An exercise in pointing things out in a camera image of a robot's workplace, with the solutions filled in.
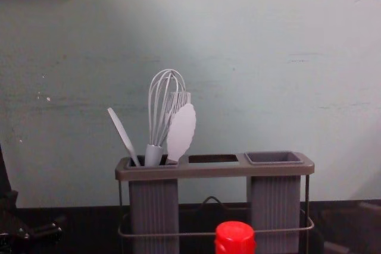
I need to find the grey silicone basting brush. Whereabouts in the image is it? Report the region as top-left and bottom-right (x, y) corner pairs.
(164, 91), (192, 120)

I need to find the black table cloth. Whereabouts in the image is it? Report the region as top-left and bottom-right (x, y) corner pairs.
(0, 199), (381, 254)

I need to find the grey wire whisk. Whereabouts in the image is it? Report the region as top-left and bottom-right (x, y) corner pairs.
(144, 68), (188, 167)

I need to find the grey narrow spatula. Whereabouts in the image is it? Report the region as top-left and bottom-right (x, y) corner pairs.
(107, 107), (142, 167)

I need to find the grey scalloped flat spatula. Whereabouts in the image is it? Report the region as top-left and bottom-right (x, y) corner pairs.
(165, 102), (198, 165)

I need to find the red bottle cap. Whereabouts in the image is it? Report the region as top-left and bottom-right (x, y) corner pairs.
(214, 221), (257, 254)

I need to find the black object with loop handle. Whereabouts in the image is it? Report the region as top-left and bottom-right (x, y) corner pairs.
(177, 196), (248, 233)

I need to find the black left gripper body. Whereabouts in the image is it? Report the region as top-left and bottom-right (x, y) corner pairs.
(0, 143), (20, 254)

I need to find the grey ribbed utensil cup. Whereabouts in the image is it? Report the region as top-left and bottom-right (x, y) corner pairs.
(243, 150), (306, 254)
(124, 156), (180, 254)

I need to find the brown wire utensil rack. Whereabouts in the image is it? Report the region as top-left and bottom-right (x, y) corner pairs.
(114, 152), (316, 240)

